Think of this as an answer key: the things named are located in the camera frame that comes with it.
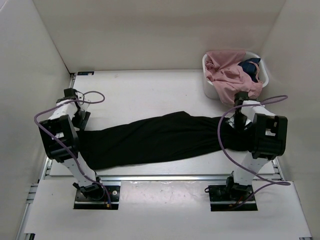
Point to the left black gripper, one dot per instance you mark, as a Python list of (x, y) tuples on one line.
[(81, 123)]

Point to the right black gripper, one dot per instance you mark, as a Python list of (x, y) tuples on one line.
[(242, 128)]

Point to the black trousers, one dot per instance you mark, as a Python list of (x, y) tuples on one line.
[(171, 137)]

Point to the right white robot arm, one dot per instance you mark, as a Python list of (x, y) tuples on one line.
[(265, 134)]

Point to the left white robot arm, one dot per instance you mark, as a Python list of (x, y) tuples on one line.
[(67, 153)]

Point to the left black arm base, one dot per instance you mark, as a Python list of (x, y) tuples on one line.
[(97, 198)]

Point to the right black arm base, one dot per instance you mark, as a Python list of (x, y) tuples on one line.
[(220, 197)]

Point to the pink trousers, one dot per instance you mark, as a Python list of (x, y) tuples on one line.
[(228, 78)]

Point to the white laundry basket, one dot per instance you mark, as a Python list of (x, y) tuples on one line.
[(209, 88)]

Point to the blue label sticker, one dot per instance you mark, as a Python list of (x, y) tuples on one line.
[(85, 73)]

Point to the navy blue garment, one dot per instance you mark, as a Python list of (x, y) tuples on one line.
[(251, 67)]

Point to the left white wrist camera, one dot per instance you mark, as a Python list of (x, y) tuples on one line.
[(83, 103)]

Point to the right aluminium frame rail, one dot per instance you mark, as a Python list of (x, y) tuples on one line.
[(278, 175)]

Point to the aluminium frame rail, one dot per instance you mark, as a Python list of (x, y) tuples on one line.
[(278, 175), (165, 178), (49, 127)]

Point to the front aluminium frame rail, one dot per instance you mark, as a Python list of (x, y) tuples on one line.
[(165, 178)]

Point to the left aluminium frame rail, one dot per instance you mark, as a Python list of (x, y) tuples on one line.
[(49, 127)]

